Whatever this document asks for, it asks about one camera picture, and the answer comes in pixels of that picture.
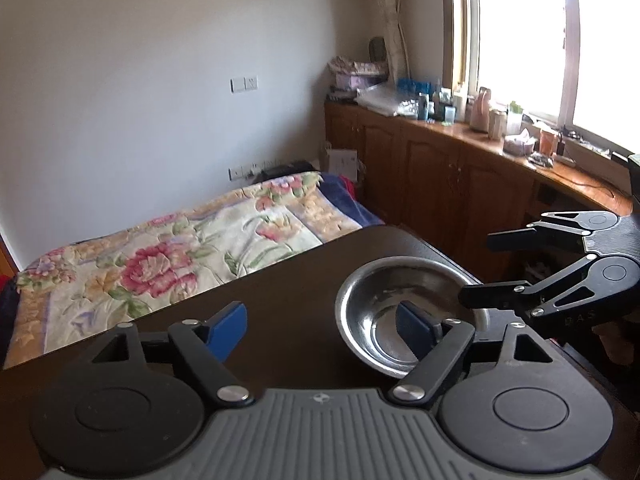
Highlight white cardboard box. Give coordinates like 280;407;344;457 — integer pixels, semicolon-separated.
320;147;361;182

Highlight green lidded container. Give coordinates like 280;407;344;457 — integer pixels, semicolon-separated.
505;101;524;136

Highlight white wall socket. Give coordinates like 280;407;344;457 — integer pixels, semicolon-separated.
228;159;279;181

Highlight orange cup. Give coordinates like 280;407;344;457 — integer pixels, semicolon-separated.
538;127;559;157

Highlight window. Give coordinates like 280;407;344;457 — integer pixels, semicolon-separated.
442;0;640;157

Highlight black bag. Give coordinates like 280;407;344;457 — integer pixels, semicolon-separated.
262;160;322;179

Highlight blue boxes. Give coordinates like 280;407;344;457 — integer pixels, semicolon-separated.
397;78;434;96

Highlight floral blanket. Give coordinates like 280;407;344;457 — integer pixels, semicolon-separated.
2;171;386;369

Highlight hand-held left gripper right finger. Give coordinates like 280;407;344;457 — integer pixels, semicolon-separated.
390;300;556;409

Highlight wooden cabinet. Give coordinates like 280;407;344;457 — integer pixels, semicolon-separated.
323;99;637;287

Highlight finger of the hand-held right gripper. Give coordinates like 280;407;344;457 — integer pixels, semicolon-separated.
458;255;603;322
486;210;592;254

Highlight metal bowl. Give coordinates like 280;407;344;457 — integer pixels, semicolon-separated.
334;256;494;380

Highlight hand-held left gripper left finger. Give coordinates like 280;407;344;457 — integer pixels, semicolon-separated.
90;301;254;409

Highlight dark blue cloth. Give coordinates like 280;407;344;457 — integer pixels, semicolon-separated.
0;275;20;358

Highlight pink thermos jug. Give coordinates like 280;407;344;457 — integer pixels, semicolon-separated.
469;87;494;134

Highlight beige curtain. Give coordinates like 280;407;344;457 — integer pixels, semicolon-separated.
367;0;415;82

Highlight clear plastic bags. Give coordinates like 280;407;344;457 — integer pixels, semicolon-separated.
357;82;427;119

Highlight tissue pack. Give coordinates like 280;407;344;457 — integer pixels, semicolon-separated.
502;129;536;157

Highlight floral fabric box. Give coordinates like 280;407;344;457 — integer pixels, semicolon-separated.
327;56;391;92

